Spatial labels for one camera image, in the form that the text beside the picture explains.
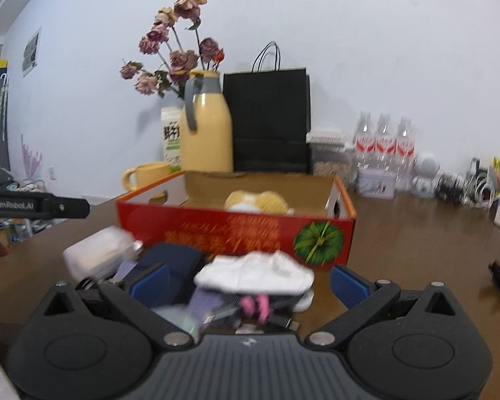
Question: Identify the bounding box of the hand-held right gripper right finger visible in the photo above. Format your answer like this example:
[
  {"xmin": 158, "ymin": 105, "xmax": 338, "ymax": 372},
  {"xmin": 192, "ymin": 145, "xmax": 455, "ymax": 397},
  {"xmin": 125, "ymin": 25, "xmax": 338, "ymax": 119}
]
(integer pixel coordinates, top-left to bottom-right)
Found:
[{"xmin": 306, "ymin": 264, "xmax": 457, "ymax": 347}]

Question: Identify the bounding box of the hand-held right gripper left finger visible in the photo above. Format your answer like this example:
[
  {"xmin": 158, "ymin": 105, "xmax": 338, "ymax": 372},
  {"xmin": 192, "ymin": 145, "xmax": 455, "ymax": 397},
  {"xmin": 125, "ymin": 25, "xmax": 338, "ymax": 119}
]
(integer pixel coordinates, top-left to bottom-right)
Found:
[{"xmin": 44, "ymin": 263, "xmax": 194, "ymax": 347}]

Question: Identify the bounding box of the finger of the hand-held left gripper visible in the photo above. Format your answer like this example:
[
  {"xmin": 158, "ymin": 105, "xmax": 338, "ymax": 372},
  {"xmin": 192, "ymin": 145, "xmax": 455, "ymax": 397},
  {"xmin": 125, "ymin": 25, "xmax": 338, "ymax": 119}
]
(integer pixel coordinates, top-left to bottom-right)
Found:
[{"xmin": 52, "ymin": 198, "xmax": 91, "ymax": 220}]

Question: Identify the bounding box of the navy pouch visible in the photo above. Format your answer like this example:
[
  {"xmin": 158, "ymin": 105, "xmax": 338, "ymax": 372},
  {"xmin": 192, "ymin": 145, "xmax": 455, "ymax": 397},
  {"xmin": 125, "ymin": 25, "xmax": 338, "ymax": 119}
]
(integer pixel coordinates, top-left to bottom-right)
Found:
[{"xmin": 127, "ymin": 242, "xmax": 207, "ymax": 307}]

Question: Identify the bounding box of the shiny disc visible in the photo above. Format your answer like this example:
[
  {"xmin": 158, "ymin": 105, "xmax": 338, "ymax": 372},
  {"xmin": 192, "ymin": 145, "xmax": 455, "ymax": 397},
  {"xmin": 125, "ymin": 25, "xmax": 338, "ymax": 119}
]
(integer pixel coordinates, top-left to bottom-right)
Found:
[{"xmin": 152, "ymin": 304, "xmax": 201, "ymax": 340}]

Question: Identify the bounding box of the black hair tie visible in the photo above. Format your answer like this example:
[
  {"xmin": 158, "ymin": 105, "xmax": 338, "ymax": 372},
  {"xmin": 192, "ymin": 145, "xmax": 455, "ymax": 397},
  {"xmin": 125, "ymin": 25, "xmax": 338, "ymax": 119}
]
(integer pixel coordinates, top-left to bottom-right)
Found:
[{"xmin": 76, "ymin": 277, "xmax": 105, "ymax": 292}]

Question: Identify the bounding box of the white cloth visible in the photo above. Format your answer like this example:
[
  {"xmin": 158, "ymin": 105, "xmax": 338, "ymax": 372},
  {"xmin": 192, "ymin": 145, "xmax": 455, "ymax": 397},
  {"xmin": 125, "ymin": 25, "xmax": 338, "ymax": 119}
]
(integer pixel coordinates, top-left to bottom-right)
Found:
[{"xmin": 194, "ymin": 250, "xmax": 316, "ymax": 312}]

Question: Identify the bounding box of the pink hair clip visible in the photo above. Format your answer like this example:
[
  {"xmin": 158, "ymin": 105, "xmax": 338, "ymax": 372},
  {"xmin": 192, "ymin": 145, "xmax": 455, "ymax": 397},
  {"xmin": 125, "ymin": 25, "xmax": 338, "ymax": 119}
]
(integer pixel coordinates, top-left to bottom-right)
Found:
[{"xmin": 239, "ymin": 294, "xmax": 271, "ymax": 321}]

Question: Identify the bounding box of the red cardboard box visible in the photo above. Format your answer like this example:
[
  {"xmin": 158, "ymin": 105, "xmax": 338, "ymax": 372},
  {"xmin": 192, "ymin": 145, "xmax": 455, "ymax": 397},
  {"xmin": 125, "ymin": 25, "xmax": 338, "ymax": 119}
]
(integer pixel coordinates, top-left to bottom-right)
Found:
[{"xmin": 116, "ymin": 170, "xmax": 356, "ymax": 271}]

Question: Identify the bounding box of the yellow mug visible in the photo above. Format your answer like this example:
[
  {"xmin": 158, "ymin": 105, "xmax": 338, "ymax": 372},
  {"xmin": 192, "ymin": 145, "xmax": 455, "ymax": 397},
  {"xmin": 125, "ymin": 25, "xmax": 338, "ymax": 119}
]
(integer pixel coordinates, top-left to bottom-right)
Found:
[{"xmin": 122, "ymin": 162, "xmax": 173, "ymax": 192}]

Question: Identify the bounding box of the lavender tin box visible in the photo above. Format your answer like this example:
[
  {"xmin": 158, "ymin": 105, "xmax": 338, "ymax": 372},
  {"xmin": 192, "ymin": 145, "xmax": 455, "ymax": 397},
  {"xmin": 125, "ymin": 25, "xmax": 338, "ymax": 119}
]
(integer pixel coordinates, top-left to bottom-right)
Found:
[{"xmin": 355, "ymin": 168, "xmax": 396, "ymax": 198}]

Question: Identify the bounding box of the white milk carton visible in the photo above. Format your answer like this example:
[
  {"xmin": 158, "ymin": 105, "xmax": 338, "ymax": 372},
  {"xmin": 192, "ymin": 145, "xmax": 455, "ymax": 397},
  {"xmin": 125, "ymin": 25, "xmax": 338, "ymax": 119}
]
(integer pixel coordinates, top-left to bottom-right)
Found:
[{"xmin": 160, "ymin": 106, "xmax": 185, "ymax": 173}]

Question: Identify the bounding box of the clear food container white lid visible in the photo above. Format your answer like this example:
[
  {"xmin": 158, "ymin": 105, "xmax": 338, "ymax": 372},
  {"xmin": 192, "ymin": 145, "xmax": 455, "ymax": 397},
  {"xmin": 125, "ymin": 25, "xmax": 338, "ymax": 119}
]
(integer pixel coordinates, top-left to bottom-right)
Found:
[{"xmin": 306, "ymin": 130, "xmax": 353, "ymax": 176}]

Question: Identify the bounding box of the yellow plush toy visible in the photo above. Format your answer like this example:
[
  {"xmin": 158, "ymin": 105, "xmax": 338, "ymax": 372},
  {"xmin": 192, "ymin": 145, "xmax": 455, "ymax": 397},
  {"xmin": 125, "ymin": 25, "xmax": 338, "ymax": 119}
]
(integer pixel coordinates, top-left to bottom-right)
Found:
[{"xmin": 224, "ymin": 190, "xmax": 294, "ymax": 216}]

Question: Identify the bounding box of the white robot toy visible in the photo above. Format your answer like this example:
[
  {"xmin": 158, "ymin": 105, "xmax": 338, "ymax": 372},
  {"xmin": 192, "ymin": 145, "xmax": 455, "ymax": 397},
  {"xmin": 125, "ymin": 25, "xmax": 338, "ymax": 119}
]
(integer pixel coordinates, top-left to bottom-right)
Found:
[{"xmin": 412, "ymin": 152, "xmax": 441, "ymax": 197}]

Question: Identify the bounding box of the clear water bottle red label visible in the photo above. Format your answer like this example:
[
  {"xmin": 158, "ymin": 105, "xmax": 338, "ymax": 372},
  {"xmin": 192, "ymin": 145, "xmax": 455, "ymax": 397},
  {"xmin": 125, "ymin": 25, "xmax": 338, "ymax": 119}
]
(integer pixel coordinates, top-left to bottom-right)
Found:
[
  {"xmin": 353, "ymin": 111, "xmax": 376, "ymax": 171},
  {"xmin": 373, "ymin": 112, "xmax": 396, "ymax": 171},
  {"xmin": 394, "ymin": 117, "xmax": 415, "ymax": 192}
]

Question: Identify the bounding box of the yellow thermos jug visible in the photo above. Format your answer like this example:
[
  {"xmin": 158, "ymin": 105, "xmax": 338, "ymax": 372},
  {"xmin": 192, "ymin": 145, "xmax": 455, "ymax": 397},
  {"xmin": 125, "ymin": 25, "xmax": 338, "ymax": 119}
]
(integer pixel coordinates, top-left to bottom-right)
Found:
[{"xmin": 180, "ymin": 70, "xmax": 234, "ymax": 173}]

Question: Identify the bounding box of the black paper bag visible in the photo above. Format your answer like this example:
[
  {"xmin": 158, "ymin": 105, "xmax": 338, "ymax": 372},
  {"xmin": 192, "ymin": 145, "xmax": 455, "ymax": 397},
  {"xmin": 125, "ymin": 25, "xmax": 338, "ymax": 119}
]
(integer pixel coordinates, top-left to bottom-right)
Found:
[{"xmin": 223, "ymin": 41, "xmax": 311, "ymax": 174}]

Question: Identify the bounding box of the dried rose bouquet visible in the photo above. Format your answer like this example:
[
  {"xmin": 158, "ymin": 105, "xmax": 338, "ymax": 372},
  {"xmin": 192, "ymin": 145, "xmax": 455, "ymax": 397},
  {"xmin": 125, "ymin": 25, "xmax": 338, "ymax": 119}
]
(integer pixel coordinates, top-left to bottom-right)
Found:
[{"xmin": 120, "ymin": 0, "xmax": 226, "ymax": 100}]

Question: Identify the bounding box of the wire rack with packets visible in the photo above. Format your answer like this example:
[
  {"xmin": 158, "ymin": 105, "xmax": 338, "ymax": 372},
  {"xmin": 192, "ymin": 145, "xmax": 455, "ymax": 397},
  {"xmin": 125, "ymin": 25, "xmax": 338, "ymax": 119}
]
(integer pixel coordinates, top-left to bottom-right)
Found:
[{"xmin": 0, "ymin": 177, "xmax": 46, "ymax": 240}]

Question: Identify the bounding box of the purple lavender wall sticker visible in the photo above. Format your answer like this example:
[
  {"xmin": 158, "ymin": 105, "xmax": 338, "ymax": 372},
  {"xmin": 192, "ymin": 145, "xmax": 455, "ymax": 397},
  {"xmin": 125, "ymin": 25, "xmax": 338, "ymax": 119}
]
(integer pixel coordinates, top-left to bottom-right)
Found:
[{"xmin": 21, "ymin": 133, "xmax": 44, "ymax": 180}]

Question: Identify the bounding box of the black cable bundle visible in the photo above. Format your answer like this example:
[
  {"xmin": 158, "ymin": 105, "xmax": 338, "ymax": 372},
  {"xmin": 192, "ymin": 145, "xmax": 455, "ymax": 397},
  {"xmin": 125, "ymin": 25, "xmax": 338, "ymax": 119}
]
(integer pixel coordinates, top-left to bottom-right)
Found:
[{"xmin": 435, "ymin": 173, "xmax": 467, "ymax": 206}]

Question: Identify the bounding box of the wall poster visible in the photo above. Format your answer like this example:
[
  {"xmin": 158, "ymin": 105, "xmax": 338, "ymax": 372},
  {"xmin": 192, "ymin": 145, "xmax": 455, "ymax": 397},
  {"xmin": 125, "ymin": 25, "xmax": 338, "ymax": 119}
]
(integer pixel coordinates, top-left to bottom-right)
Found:
[{"xmin": 22, "ymin": 27, "xmax": 42, "ymax": 78}]

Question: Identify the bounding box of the white cable bundle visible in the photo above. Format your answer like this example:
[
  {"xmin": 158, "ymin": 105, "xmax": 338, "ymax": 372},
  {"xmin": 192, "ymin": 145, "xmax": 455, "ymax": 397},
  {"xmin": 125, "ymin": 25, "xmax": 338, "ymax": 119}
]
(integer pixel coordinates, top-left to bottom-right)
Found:
[{"xmin": 462, "ymin": 169, "xmax": 491, "ymax": 209}]

